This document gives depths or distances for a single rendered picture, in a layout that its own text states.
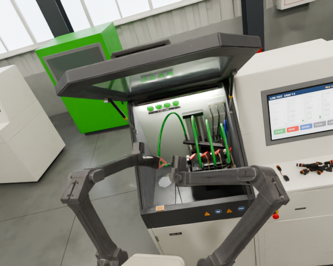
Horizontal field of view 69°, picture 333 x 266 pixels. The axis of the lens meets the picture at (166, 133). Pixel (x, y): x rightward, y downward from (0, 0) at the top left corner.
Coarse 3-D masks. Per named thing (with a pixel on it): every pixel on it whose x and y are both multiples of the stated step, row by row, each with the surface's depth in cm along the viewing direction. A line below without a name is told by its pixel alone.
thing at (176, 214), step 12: (180, 204) 148; (192, 204) 146; (204, 204) 144; (216, 204) 142; (228, 204) 142; (240, 204) 142; (156, 216) 150; (168, 216) 150; (180, 216) 150; (192, 216) 149; (204, 216) 149; (216, 216) 149; (228, 216) 149; (240, 216) 148
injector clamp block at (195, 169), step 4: (224, 164) 162; (192, 168) 166; (196, 168) 165; (200, 168) 164; (208, 168) 163; (212, 168) 163; (220, 168) 162; (228, 168) 158; (208, 188) 165; (212, 188) 165; (216, 188) 165; (220, 188) 165
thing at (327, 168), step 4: (332, 160) 140; (300, 164) 141; (304, 164) 141; (308, 164) 140; (312, 164) 138; (316, 164) 137; (320, 164) 140; (324, 164) 138; (328, 164) 137; (332, 164) 136; (312, 168) 137; (316, 168) 137; (320, 168) 136; (324, 168) 137; (328, 168) 136; (300, 172) 138; (304, 172) 137; (308, 172) 139; (320, 172) 136
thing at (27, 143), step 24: (0, 72) 319; (0, 96) 314; (24, 96) 350; (0, 120) 326; (24, 120) 346; (48, 120) 390; (0, 144) 320; (24, 144) 342; (48, 144) 385; (0, 168) 353; (24, 168) 343; (48, 168) 386
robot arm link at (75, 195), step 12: (72, 180) 84; (84, 180) 82; (72, 192) 81; (84, 192) 81; (72, 204) 81; (84, 204) 82; (84, 216) 83; (96, 216) 88; (84, 228) 87; (96, 228) 87; (96, 240) 89; (108, 240) 93; (96, 252) 97; (108, 252) 92; (120, 252) 95; (120, 264) 94
